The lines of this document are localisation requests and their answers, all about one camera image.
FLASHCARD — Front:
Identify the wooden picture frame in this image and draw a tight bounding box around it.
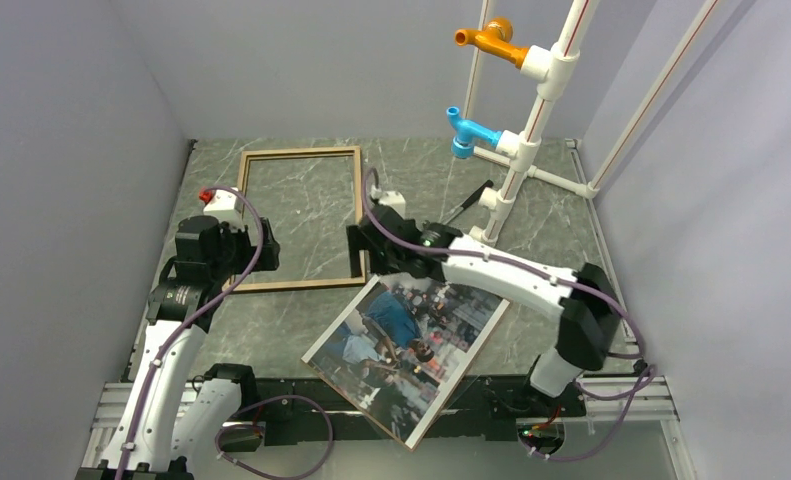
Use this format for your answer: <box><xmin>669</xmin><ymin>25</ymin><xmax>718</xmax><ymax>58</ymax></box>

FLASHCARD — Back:
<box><xmin>235</xmin><ymin>145</ymin><xmax>366</xmax><ymax>294</ymax></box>

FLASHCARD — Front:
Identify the printed photo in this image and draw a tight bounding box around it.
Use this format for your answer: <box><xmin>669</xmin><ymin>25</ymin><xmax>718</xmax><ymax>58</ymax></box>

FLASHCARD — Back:
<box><xmin>301</xmin><ymin>273</ymin><xmax>510</xmax><ymax>450</ymax></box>

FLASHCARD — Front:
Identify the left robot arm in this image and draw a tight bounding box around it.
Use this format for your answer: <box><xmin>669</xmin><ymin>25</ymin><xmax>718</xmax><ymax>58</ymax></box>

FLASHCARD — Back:
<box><xmin>76</xmin><ymin>215</ymin><xmax>280</xmax><ymax>479</ymax></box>

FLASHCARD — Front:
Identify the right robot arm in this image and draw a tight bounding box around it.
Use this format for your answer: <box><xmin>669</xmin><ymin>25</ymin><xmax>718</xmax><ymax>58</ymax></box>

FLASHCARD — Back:
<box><xmin>346</xmin><ymin>205</ymin><xmax>621</xmax><ymax>415</ymax></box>

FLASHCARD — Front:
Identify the blue plastic faucet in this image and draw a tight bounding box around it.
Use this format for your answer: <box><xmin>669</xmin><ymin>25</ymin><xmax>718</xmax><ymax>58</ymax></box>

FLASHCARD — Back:
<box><xmin>446</xmin><ymin>106</ymin><xmax>503</xmax><ymax>159</ymax></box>

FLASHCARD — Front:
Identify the orange plastic faucet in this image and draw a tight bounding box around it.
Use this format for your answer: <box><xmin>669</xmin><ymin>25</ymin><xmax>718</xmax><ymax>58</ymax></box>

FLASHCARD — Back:
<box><xmin>454</xmin><ymin>17</ymin><xmax>529</xmax><ymax>69</ymax></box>

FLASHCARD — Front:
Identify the white pvc pipe stand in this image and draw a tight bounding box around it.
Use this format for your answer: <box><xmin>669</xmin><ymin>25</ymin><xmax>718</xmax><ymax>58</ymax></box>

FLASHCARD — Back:
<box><xmin>460</xmin><ymin>0</ymin><xmax>721</xmax><ymax>246</ymax></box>

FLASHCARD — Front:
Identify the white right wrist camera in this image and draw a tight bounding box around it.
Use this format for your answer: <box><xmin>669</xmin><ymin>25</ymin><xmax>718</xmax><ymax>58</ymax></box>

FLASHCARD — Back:
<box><xmin>377</xmin><ymin>190</ymin><xmax>406</xmax><ymax>218</ymax></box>

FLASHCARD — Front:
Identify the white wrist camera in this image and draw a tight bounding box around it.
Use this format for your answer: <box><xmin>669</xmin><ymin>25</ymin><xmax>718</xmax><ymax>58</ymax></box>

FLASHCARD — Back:
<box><xmin>198</xmin><ymin>187</ymin><xmax>244</xmax><ymax>222</ymax></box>
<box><xmin>377</xmin><ymin>190</ymin><xmax>406</xmax><ymax>218</ymax></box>

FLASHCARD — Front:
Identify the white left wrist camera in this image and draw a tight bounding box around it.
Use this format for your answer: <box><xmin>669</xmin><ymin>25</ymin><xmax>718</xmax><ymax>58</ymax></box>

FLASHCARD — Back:
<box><xmin>198</xmin><ymin>187</ymin><xmax>244</xmax><ymax>222</ymax></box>

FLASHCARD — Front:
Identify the black handled hammer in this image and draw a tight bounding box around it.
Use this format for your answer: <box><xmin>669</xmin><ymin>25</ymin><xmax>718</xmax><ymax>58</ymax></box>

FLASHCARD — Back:
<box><xmin>440</xmin><ymin>180</ymin><xmax>494</xmax><ymax>224</ymax></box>

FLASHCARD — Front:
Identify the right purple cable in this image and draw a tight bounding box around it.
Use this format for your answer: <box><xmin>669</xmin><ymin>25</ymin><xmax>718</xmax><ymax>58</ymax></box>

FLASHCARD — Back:
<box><xmin>361</xmin><ymin>167</ymin><xmax>658</xmax><ymax>464</ymax></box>

